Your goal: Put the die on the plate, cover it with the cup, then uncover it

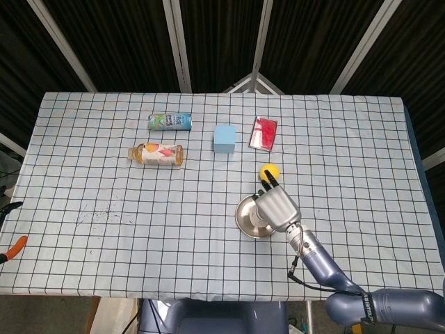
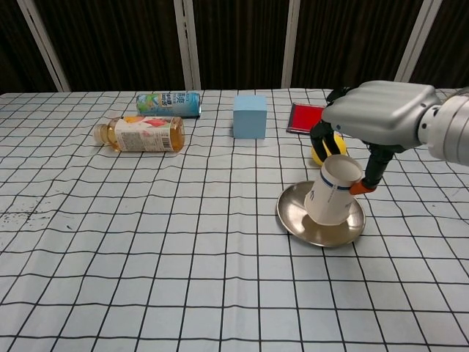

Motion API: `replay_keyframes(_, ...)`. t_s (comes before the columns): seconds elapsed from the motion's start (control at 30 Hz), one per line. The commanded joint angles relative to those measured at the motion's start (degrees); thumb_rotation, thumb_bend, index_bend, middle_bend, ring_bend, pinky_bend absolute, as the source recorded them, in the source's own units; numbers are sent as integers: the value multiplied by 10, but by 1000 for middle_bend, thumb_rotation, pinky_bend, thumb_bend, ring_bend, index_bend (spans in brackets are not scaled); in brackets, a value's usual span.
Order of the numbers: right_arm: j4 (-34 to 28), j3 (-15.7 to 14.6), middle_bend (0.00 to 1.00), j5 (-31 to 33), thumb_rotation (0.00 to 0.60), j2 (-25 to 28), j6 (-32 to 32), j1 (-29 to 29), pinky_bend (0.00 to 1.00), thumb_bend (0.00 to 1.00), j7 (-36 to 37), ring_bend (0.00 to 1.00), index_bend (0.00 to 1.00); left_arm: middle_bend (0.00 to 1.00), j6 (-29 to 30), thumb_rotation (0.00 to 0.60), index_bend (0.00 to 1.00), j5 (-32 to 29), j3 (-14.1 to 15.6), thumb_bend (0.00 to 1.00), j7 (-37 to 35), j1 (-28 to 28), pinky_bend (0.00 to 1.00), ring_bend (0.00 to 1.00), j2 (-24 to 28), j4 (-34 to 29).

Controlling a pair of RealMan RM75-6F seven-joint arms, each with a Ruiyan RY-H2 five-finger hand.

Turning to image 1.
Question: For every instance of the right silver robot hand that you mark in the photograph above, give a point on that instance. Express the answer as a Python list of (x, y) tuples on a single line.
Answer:
[(278, 208)]

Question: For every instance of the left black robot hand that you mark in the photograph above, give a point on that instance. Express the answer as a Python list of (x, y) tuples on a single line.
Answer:
[(8, 208)]

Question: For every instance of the white paper cup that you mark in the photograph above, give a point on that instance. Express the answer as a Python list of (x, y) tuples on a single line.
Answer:
[(256, 217)]

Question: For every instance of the silver metal bowl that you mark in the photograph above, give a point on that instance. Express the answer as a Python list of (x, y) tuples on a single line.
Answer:
[(245, 215)]

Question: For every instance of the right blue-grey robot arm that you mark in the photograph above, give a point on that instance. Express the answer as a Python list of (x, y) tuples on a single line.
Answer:
[(323, 268)]

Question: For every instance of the yellow foam ball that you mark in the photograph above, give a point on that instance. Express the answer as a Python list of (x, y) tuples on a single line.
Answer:
[(273, 168)]

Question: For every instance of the red flat card box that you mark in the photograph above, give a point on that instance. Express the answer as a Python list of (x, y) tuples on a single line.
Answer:
[(264, 133)]

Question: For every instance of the light blue foam cube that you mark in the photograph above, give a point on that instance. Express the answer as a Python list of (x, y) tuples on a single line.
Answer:
[(225, 139)]

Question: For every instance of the white checked tablecloth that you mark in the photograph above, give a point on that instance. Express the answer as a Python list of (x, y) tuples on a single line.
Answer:
[(104, 195)]

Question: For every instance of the grey metal table leg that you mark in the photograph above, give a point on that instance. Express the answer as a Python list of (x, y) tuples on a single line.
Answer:
[(308, 316)]

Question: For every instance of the dark blue robot torso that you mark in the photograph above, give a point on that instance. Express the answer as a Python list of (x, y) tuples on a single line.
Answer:
[(212, 318)]

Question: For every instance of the amber tea plastic bottle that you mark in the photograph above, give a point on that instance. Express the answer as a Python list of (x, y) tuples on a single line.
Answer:
[(158, 154)]

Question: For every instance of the brown cardboard box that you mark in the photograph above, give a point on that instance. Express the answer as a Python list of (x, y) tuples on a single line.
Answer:
[(93, 316)]

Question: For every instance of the blue-green drink can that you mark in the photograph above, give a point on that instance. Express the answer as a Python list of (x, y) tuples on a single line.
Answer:
[(170, 121)]

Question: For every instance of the dark blue undercloth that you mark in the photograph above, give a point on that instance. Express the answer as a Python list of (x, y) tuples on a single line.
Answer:
[(415, 139)]

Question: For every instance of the white metal frame bar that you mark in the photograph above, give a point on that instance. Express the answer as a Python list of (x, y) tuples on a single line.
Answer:
[(12, 144), (434, 158)]

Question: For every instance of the triangular white frame bracket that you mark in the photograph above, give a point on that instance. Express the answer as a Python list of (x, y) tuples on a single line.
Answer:
[(253, 83)]

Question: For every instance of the white metal frame post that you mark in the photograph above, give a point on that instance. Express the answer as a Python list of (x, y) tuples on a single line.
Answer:
[(361, 48), (178, 45), (62, 45), (260, 35)]

